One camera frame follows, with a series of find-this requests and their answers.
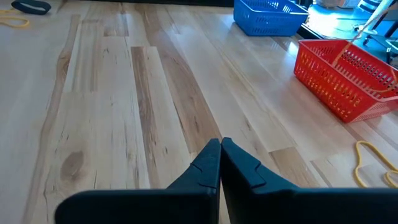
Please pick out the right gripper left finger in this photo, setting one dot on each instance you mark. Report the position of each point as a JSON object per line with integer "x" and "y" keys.
{"x": 186, "y": 202}

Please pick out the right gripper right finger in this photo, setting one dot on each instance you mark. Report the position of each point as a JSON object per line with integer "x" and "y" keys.
{"x": 264, "y": 205}

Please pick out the yellow thin rubber band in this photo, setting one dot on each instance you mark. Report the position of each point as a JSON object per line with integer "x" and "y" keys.
{"x": 26, "y": 21}
{"x": 351, "y": 46}

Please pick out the red plastic basket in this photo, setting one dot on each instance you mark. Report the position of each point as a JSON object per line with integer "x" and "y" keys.
{"x": 323, "y": 81}

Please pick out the blue plastic basket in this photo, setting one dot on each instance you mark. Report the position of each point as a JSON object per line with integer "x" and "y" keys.
{"x": 264, "y": 28}

